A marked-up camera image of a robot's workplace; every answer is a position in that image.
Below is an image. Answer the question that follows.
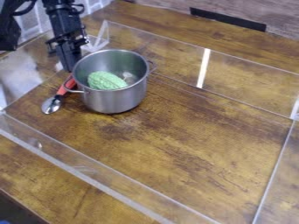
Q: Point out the pink handled metal spoon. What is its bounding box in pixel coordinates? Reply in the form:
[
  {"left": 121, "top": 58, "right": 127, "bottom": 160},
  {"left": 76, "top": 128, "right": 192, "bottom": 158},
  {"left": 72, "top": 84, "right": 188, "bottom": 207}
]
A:
[{"left": 41, "top": 76, "right": 76, "bottom": 115}]

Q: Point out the black strip on table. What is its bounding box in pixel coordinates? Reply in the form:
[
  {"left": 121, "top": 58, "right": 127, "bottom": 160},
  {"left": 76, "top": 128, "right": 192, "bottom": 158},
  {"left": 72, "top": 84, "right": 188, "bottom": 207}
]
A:
[{"left": 190, "top": 7, "right": 267, "bottom": 32}]

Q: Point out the green bumpy toy gourd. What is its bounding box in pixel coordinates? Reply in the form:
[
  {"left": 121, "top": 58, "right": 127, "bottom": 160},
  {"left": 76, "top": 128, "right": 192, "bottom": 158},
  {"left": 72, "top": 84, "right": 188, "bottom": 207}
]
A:
[{"left": 88, "top": 71, "right": 127, "bottom": 90}]

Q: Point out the clear acrylic tray enclosure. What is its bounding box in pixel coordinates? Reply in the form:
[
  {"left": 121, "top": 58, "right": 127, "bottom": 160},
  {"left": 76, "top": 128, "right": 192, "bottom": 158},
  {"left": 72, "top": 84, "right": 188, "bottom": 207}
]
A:
[{"left": 0, "top": 21, "right": 299, "bottom": 224}]

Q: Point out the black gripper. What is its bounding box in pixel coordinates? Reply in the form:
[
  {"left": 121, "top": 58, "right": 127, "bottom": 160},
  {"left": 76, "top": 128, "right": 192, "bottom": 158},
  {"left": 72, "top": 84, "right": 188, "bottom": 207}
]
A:
[{"left": 45, "top": 8, "right": 89, "bottom": 72}]

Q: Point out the stainless steel pot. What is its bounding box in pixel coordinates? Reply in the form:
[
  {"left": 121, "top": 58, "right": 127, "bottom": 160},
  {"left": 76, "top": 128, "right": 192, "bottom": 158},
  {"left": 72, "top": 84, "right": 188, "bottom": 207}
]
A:
[{"left": 65, "top": 49, "right": 156, "bottom": 114}]

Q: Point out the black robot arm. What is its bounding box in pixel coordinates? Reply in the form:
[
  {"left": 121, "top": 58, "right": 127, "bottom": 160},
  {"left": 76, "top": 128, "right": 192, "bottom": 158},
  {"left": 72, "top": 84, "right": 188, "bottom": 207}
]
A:
[{"left": 0, "top": 0, "right": 89, "bottom": 72}]

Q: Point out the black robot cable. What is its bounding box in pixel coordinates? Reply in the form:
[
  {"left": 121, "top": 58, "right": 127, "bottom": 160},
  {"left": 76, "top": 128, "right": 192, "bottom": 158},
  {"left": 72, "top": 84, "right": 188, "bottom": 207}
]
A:
[{"left": 11, "top": 0, "right": 40, "bottom": 17}]

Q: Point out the clear acrylic corner bracket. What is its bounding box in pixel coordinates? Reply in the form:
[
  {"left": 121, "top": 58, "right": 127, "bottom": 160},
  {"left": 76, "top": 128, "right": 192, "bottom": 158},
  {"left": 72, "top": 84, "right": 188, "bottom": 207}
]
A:
[{"left": 81, "top": 21, "right": 109, "bottom": 53}]

